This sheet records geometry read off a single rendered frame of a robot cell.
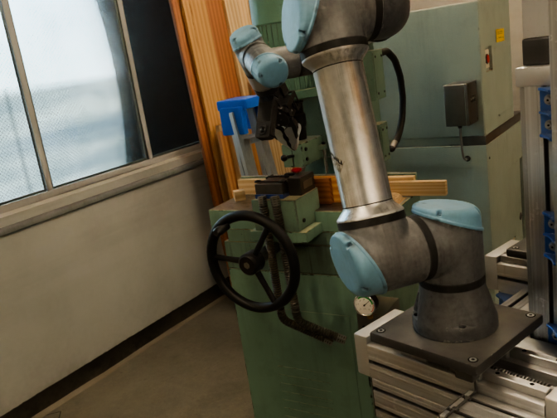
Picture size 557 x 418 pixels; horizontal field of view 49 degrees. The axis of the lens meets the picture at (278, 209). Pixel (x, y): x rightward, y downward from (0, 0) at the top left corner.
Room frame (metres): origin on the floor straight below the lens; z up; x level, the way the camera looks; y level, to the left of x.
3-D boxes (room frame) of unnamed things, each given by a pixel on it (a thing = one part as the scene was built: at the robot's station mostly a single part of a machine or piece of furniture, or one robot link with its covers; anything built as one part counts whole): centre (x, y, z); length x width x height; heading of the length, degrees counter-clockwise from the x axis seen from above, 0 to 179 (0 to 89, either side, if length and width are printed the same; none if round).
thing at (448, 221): (1.02, -0.28, 0.98); 0.13 x 0.12 x 0.14; 107
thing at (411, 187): (1.75, -0.22, 0.92); 0.55 x 0.02 x 0.04; 58
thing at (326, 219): (1.72, -0.07, 0.87); 0.61 x 0.30 x 0.06; 58
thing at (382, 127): (1.91, -0.32, 1.02); 0.09 x 0.07 x 0.12; 58
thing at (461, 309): (1.02, -0.29, 0.87); 0.15 x 0.15 x 0.10
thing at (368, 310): (1.52, -0.20, 0.65); 0.06 x 0.04 x 0.08; 58
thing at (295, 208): (1.65, -0.02, 0.92); 0.15 x 0.13 x 0.09; 58
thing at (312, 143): (1.85, -0.10, 1.03); 0.14 x 0.07 x 0.09; 148
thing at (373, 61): (1.94, -0.33, 1.23); 0.09 x 0.08 x 0.15; 148
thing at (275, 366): (1.94, -0.15, 0.36); 0.58 x 0.45 x 0.71; 148
